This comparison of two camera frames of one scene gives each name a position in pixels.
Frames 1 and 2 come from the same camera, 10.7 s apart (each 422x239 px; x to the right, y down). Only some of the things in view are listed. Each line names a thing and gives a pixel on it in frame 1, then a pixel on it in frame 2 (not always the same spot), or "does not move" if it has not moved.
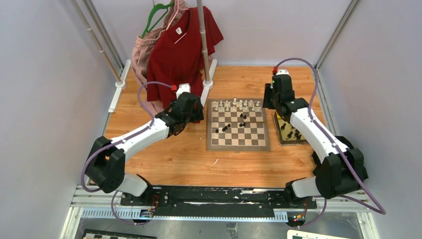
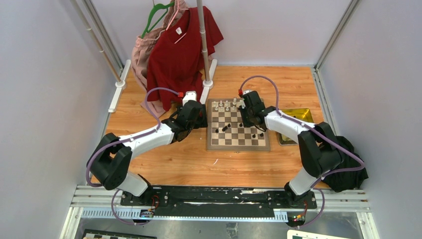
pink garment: (140, 54) does not move
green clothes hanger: (158, 6) does not move
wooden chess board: (237, 125) does not move
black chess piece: (225, 128) does not move
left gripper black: (196, 113) → (201, 121)
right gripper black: (268, 90) → (243, 109)
